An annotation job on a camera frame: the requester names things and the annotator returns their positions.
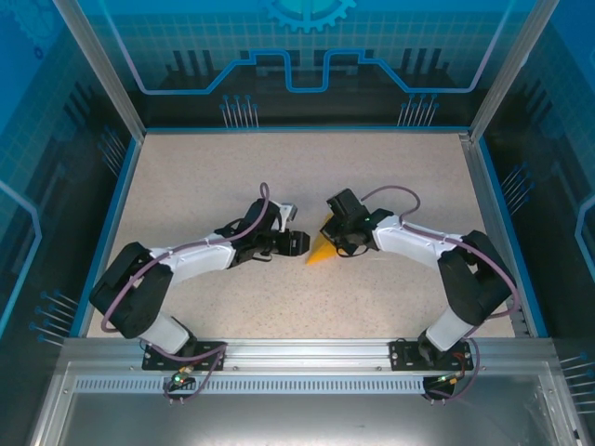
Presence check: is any grey metal sheet platform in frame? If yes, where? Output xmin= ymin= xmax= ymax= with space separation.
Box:
xmin=27 ymin=361 xmax=585 ymax=446

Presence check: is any thin black right camera cable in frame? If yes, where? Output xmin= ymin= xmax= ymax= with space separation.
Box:
xmin=334 ymin=239 xmax=372 ymax=258

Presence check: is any thin black camera cable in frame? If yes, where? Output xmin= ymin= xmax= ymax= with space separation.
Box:
xmin=214 ymin=217 xmax=275 ymax=266
xmin=334 ymin=239 xmax=372 ymax=258

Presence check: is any thin black left camera cable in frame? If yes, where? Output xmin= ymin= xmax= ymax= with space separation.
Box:
xmin=214 ymin=217 xmax=275 ymax=266

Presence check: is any aluminium mounting rail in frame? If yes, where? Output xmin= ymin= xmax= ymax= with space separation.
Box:
xmin=59 ymin=336 xmax=557 ymax=378

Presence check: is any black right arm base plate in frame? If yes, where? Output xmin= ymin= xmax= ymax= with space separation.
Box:
xmin=389 ymin=338 xmax=475 ymax=373

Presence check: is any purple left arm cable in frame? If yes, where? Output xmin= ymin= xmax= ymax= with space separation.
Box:
xmin=99 ymin=181 xmax=230 ymax=406

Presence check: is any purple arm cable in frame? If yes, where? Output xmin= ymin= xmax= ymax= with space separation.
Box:
xmin=360 ymin=185 xmax=521 ymax=404
xmin=99 ymin=181 xmax=230 ymax=406

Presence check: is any slotted metal cable duct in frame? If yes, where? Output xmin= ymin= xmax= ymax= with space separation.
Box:
xmin=73 ymin=376 xmax=548 ymax=397

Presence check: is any aluminium side rail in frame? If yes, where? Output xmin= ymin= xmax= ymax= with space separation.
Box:
xmin=457 ymin=132 xmax=536 ymax=339

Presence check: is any cable connector with green light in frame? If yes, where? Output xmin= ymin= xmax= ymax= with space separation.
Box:
xmin=167 ymin=365 xmax=195 ymax=390
xmin=434 ymin=369 xmax=467 ymax=387

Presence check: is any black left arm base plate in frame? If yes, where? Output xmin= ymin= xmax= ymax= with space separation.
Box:
xmin=141 ymin=340 xmax=228 ymax=373

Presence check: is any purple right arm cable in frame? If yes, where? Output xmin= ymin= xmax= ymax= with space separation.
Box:
xmin=360 ymin=185 xmax=521 ymax=404

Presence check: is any aluminium frame post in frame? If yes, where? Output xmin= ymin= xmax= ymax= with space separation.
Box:
xmin=49 ymin=0 xmax=149 ymax=140
xmin=468 ymin=0 xmax=550 ymax=141

